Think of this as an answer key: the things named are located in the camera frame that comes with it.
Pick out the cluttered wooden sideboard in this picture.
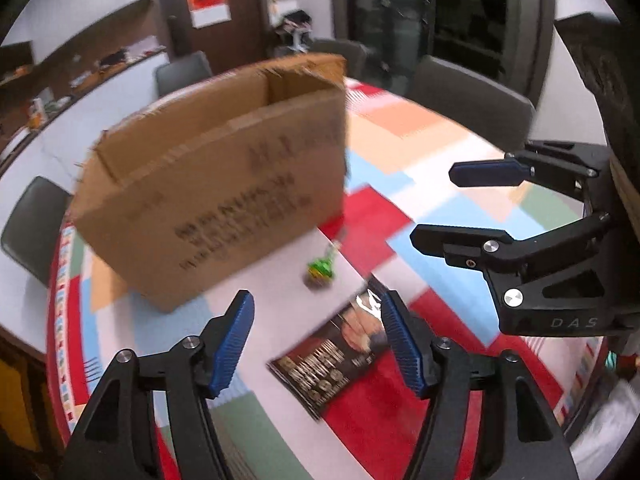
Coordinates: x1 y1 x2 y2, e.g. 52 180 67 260
0 42 168 161

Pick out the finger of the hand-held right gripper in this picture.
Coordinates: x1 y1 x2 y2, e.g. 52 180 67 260
448 140 613 206
410 212 619 337

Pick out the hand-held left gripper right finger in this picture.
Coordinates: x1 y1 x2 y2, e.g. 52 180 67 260
380 290 576 480

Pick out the black cracker packet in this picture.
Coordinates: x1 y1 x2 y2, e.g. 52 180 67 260
267 282 401 421

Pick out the brown wooden door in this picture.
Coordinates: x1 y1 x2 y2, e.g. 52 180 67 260
152 0 272 68

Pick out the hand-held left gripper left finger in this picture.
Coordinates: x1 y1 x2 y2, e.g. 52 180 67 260
60 290 256 480

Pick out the brown cardboard box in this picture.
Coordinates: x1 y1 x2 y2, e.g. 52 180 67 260
70 52 349 313

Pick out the white stand with clutter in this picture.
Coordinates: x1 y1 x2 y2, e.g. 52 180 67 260
276 9 314 54

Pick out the green wrapped lollipop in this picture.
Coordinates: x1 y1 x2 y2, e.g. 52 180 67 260
305 240 344 289

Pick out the dark glass door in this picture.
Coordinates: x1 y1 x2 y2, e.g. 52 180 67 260
330 0 557 106

